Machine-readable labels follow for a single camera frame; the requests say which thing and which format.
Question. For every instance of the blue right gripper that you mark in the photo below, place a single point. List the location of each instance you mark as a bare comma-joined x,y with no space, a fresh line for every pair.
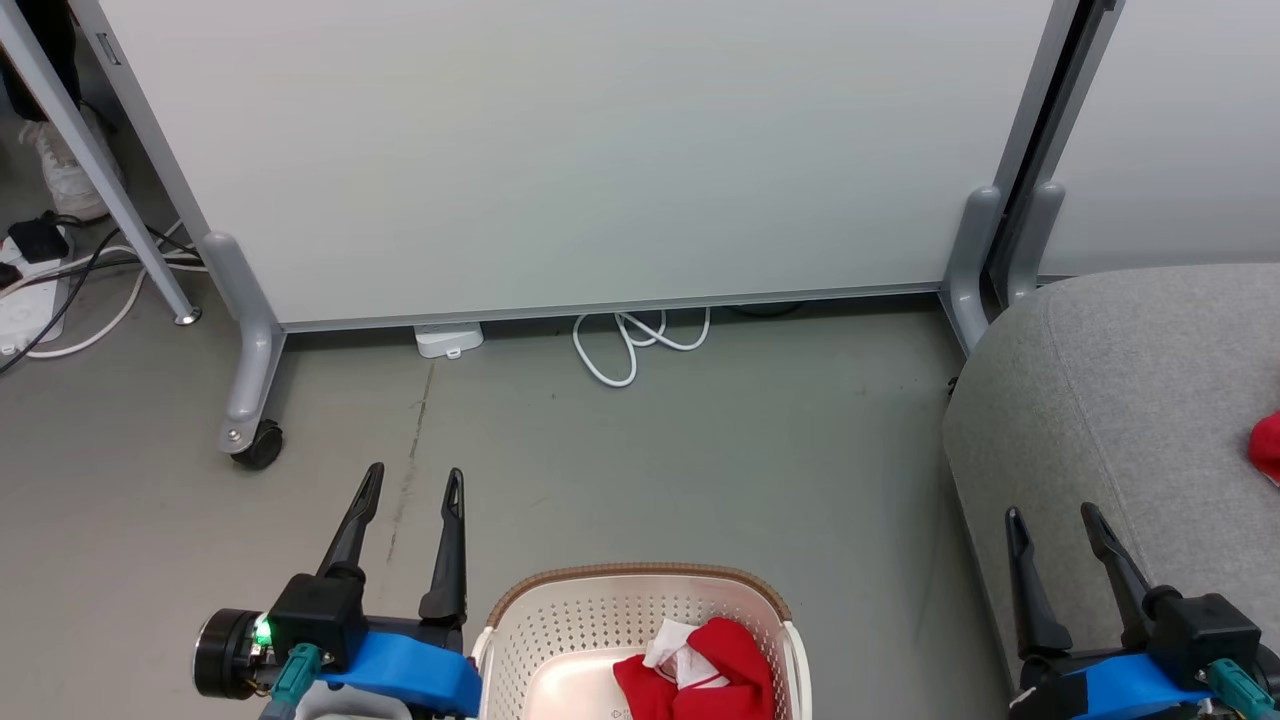
1120,692

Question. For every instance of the cream perforated laundry basket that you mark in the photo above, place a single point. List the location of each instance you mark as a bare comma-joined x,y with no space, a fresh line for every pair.
600,630

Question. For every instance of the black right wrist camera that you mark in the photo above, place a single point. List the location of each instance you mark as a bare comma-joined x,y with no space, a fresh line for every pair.
1205,628

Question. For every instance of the white power strip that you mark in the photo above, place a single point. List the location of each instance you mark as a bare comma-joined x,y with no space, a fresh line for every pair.
28,310

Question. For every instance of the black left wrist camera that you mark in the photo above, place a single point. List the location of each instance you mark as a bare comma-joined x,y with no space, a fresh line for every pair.
315,612

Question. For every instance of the teal left wrist plug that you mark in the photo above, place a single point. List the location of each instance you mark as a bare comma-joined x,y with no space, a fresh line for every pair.
292,678

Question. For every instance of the red garment with white collar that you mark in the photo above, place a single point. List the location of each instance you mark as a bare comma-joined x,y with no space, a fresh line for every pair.
735,665

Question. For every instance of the black power adapter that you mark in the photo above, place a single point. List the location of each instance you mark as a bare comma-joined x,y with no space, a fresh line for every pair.
38,238

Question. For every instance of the wide white partition panel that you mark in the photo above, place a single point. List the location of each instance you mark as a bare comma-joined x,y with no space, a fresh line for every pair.
600,150

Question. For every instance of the small white power box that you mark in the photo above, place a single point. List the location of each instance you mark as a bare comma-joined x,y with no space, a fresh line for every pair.
449,340

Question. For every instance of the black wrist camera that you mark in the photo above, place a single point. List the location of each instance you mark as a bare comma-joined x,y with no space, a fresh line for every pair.
1205,628
315,612

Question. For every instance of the grey metal table leg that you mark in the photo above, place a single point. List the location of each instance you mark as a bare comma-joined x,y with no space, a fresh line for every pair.
90,170

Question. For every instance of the teal wrist plug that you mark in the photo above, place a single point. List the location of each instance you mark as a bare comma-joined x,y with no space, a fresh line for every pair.
292,678
1240,688

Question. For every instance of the white sneaker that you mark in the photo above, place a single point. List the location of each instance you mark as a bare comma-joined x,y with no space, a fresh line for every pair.
65,170

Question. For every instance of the teal right wrist plug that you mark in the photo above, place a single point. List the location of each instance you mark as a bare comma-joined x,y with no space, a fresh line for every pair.
1240,688

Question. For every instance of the black caster wheel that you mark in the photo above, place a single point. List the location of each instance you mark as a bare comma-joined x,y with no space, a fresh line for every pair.
262,447

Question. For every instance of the grey fabric sofa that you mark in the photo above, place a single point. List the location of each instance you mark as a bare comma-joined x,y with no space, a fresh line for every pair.
1120,400

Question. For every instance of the narrow white partition panel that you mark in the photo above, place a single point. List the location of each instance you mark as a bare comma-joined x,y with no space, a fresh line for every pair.
1180,120

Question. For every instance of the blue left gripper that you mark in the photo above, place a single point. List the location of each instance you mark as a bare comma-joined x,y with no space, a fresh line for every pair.
410,665

